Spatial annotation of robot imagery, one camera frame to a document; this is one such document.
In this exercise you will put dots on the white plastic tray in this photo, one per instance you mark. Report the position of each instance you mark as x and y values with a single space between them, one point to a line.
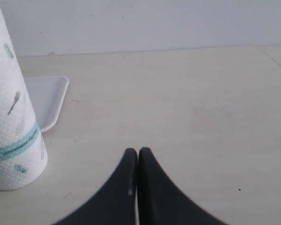
47 94

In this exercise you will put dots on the patterned white paper towel roll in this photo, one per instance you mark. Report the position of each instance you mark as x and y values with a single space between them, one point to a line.
23 155

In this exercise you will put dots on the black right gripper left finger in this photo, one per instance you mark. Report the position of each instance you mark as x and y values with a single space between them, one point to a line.
114 202

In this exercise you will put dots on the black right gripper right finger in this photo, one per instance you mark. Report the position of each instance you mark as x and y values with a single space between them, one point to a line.
161 202

